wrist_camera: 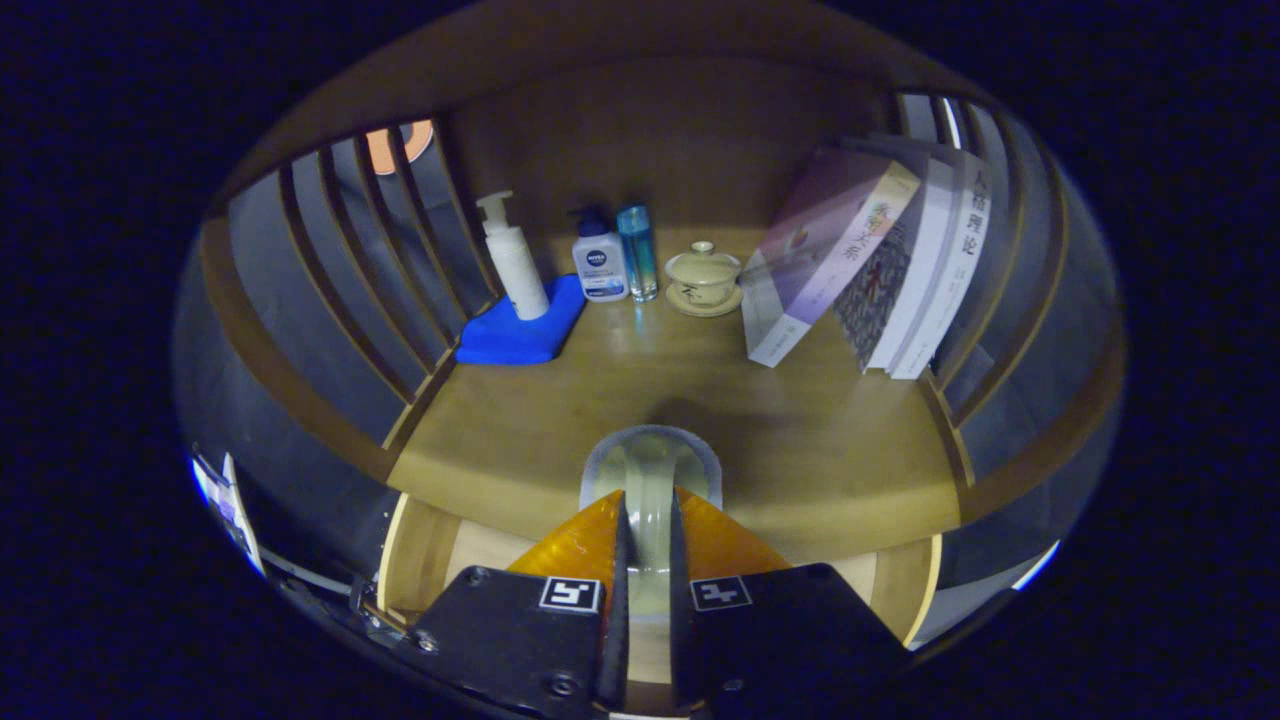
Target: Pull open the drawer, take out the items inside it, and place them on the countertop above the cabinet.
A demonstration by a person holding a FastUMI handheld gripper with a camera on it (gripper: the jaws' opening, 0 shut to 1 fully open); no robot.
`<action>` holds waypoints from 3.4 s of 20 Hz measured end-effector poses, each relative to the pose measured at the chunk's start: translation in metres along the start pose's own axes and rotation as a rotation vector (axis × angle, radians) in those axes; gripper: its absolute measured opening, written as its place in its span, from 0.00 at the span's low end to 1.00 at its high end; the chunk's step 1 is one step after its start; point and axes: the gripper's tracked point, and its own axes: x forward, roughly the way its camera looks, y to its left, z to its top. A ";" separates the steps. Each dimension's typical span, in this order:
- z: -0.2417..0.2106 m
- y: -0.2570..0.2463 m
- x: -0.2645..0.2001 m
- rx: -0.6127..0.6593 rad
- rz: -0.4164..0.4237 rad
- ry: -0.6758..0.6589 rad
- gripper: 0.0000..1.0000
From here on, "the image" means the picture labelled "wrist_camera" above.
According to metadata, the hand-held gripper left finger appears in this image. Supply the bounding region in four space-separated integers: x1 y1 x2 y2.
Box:
408 488 631 717

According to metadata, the teal slim bottle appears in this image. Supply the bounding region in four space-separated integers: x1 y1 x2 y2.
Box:
616 203 661 303

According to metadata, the pale green scrub brush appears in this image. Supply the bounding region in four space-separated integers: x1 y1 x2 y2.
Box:
580 425 723 621

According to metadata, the white book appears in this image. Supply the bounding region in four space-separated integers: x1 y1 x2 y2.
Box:
865 150 958 376
890 150 993 381

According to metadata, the wooden countertop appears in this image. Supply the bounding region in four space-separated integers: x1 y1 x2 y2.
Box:
388 230 961 563

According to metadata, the patterned cover book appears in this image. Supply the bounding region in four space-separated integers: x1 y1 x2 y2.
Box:
833 225 916 371

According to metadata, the white pump bottle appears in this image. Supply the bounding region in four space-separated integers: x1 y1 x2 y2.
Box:
476 191 551 321

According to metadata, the white lotion bottle blue cap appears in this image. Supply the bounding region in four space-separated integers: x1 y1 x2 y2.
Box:
570 205 630 303

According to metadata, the purple book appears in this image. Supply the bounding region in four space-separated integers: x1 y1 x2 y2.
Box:
740 148 921 368

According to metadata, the beige lidded tea cup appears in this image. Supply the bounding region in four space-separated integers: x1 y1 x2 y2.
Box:
664 241 745 318

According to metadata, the wooden drawer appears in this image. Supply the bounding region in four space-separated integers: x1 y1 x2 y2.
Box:
378 490 943 656

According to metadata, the wooden cabinet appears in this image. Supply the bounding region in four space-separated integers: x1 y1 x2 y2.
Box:
172 0 1129 656

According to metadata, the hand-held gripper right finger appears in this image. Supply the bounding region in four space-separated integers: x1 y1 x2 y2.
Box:
668 487 911 707

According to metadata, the blue folded cloth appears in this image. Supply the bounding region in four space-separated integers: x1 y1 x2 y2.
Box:
456 274 588 367

